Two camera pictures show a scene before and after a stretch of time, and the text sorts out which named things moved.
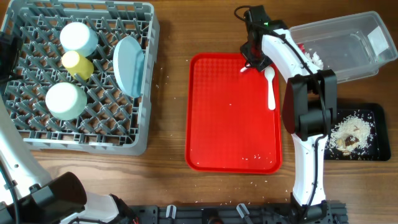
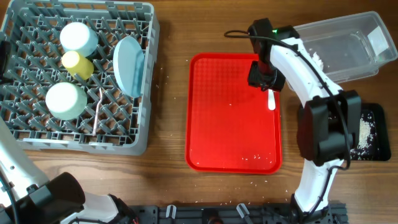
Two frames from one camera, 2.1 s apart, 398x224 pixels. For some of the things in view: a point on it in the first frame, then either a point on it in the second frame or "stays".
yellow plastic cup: (81, 66) stays
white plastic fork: (243, 69) -> (94, 131)
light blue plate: (129, 65) stays
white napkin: (315, 60) stays
